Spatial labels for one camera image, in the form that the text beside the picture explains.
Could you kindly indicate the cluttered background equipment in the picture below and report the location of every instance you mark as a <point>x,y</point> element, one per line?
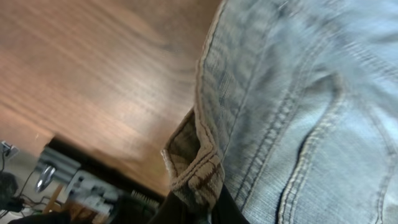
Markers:
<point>87,190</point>

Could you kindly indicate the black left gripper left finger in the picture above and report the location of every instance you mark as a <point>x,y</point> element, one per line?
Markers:
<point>173,211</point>

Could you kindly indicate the light blue denim shorts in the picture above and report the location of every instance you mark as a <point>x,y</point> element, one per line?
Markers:
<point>295,113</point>

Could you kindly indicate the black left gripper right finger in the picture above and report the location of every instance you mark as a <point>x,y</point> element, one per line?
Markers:
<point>226,211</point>

